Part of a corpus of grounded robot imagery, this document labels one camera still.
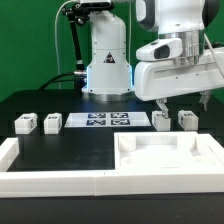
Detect white square table top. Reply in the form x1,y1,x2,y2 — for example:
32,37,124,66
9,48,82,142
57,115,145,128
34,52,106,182
114,132,224,172

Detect black cable bundle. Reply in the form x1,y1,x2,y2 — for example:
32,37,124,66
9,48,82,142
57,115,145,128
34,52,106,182
38,6,88,91

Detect grey cable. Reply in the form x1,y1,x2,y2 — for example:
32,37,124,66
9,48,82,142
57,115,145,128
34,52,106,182
54,0,81,90

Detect white U-shaped fence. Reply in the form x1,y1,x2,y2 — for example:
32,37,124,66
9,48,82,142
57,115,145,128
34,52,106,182
0,138,224,198

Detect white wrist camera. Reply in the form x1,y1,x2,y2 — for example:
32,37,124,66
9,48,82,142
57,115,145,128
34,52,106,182
136,38,183,62

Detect white marker sheet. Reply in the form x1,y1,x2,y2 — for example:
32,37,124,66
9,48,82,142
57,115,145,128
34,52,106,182
65,112,151,128

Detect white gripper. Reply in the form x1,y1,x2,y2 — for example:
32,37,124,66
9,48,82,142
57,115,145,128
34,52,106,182
134,50,224,119

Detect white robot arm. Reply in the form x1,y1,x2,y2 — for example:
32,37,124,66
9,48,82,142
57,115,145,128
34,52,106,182
62,0,224,117

